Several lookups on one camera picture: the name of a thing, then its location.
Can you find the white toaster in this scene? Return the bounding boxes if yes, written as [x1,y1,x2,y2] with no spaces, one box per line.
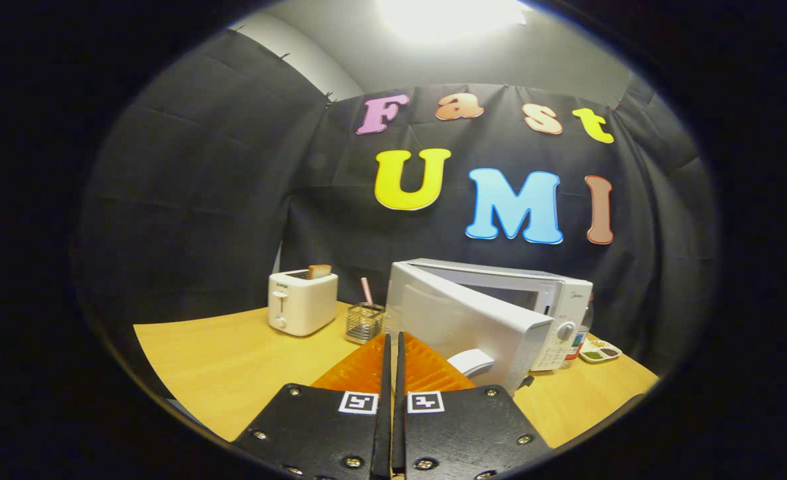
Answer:
[267,269,339,337]

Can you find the white divided dish of beans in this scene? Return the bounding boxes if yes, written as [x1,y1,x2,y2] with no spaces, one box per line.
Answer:
[578,338,623,364]

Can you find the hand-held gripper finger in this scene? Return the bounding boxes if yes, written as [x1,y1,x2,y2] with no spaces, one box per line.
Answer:
[232,331,394,480]
[392,331,555,480]

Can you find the large ceiling light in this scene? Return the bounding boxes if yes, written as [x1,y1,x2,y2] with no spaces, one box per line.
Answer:
[377,0,530,41]

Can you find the clear plastic water bottle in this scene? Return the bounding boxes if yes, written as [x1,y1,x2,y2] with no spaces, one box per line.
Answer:
[563,297,594,369]

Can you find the white microwave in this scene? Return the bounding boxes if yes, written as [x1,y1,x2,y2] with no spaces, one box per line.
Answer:
[383,258,594,397]

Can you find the wire mesh holder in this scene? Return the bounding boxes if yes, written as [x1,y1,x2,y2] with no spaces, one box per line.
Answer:
[345,301,386,345]

